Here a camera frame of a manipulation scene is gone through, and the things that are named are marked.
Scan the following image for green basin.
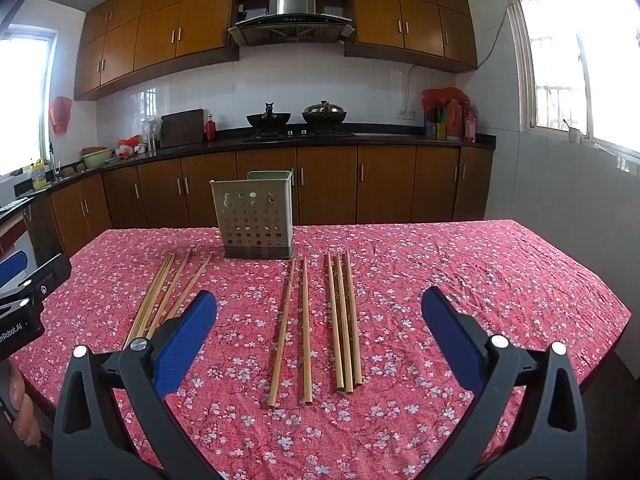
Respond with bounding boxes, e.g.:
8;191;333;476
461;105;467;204
80;147;113;170

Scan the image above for dark wooden cutting board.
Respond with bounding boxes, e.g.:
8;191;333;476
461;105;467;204
160;108;206;149

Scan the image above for open black wok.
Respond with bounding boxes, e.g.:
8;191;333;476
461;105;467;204
246;102;293;137

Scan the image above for person's left hand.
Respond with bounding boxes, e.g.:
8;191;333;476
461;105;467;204
9;360;45;450

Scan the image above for red floral tablecloth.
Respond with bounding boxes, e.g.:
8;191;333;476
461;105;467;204
10;220;633;480

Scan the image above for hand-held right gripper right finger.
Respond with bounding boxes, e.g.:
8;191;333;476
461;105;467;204
421;286;588;480

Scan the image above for perforated metal chopstick holder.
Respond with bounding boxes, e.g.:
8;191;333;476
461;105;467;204
210;170;296;261

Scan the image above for black wok with lid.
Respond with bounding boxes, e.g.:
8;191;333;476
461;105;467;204
301;101;348;126

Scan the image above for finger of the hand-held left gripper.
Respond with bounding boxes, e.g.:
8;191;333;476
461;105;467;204
0;250;32;315

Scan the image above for metal faucet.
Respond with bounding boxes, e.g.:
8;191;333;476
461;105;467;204
47;142;63;181

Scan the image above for red and white plastic bag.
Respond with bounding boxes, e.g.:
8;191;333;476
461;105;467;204
116;135;146;157

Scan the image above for red oil bottle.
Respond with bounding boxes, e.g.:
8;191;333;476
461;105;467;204
462;102;477;143

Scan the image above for pink bottle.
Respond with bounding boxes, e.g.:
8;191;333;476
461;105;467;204
445;99;463;141

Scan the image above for glass jars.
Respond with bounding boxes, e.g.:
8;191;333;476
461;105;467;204
142;119;162;151

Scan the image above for white wall cable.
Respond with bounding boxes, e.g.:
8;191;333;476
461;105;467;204
404;65;418;111

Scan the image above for black kitchen countertop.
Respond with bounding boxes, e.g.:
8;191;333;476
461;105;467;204
14;122;497;196

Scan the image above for large kitchen window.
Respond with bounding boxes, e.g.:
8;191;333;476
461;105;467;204
507;0;640;176

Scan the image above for steel range hood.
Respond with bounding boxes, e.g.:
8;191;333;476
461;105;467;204
227;0;353;47

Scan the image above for red bag on wall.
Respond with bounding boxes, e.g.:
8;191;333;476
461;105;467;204
49;96;73;136

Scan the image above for gas stove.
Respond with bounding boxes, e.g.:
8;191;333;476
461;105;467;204
242;129;353;141

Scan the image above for brown wall cabinets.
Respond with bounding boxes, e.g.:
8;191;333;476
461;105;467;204
74;0;478;102

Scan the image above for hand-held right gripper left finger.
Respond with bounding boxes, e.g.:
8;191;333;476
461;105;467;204
52;289;218;480

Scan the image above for small kitchen window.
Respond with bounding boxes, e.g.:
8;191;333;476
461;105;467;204
0;25;58;178

